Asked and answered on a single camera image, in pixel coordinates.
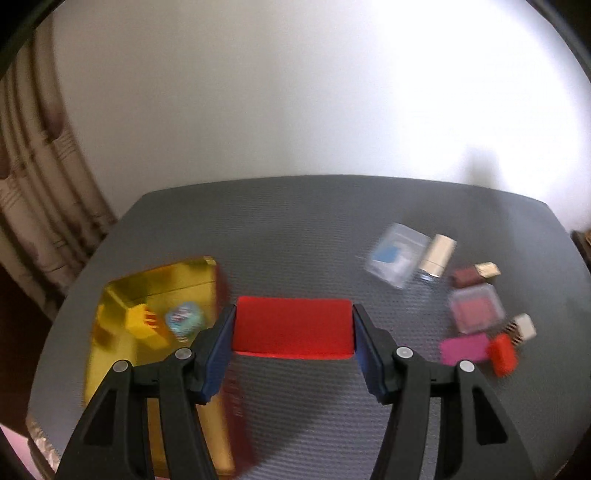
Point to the small blue printed tin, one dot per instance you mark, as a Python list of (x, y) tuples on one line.
[(184, 318)]

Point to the grey dotted mat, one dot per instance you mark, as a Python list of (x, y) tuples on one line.
[(300, 230)]

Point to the beige patterned curtain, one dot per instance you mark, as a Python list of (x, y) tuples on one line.
[(41, 194)]

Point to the gold tin tray red rim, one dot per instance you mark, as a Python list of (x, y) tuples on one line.
[(138, 286)]

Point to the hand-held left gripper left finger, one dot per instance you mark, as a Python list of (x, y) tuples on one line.
[(219, 360)]

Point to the red rectangular block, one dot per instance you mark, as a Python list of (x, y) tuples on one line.
[(291, 327)]

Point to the brown wooden door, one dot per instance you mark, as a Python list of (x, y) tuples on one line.
[(18, 346)]

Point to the clear case pink powder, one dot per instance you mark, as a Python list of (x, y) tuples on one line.
[(475, 309)]

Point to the maroon lipstick gold cap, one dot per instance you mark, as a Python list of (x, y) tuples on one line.
[(466, 276)]

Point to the magenta rectangular block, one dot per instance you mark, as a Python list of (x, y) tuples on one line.
[(464, 349)]

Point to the white checkered small box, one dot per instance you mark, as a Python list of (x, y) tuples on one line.
[(524, 325)]

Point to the yellow block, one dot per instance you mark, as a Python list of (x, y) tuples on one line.
[(143, 330)]

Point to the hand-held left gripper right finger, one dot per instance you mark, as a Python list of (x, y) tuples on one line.
[(369, 364)]

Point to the orange-red block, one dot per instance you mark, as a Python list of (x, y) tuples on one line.
[(502, 355)]

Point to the beige cylindrical bottle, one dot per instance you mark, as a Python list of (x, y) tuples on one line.
[(436, 254)]

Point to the gold shiny cloth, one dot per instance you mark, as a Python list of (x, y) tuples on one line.
[(39, 441)]

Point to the clear plastic box blue card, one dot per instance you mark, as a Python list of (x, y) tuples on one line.
[(397, 254)]

